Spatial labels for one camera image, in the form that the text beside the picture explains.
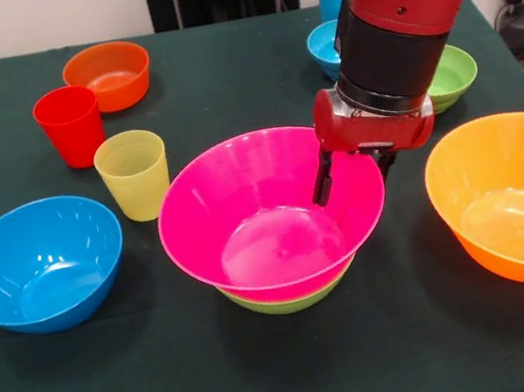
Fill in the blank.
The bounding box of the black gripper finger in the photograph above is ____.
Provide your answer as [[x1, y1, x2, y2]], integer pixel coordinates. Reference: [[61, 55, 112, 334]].
[[374, 146, 401, 182], [303, 147, 344, 209]]

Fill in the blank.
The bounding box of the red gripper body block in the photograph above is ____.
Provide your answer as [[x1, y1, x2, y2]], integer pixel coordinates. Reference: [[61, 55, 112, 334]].
[[307, 71, 441, 167]]

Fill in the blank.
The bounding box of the large pink bowl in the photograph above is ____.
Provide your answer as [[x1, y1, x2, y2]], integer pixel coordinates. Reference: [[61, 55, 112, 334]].
[[143, 110, 403, 322]]

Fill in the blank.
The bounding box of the large green bowl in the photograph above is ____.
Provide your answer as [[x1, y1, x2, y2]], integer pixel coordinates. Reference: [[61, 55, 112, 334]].
[[214, 252, 366, 327]]

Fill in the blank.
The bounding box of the small blue bowl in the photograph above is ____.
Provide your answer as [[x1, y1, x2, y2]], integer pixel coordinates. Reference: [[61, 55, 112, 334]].
[[303, 18, 349, 86]]

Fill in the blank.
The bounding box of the small green bowl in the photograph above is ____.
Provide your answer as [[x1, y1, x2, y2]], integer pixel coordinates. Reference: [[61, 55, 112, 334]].
[[418, 39, 485, 117]]

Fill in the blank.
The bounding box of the large orange bowl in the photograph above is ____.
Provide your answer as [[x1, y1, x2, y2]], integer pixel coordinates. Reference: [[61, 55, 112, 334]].
[[415, 109, 524, 302]]

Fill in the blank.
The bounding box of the yellow cup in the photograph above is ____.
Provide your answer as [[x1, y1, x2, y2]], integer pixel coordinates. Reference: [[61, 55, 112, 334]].
[[88, 124, 178, 230]]

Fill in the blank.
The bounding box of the small red-orange bowl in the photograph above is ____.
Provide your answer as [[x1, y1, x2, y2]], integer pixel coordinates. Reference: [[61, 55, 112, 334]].
[[58, 35, 159, 121]]

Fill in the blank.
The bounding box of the dark green tablecloth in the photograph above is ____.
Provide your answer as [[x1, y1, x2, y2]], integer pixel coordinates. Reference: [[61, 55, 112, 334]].
[[0, 0, 524, 392]]

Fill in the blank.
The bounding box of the red cup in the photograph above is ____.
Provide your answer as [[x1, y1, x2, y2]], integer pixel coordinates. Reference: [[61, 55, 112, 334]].
[[29, 81, 111, 176]]

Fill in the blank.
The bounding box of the large blue bowl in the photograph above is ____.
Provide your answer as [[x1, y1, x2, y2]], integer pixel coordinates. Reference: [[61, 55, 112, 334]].
[[0, 185, 138, 343]]

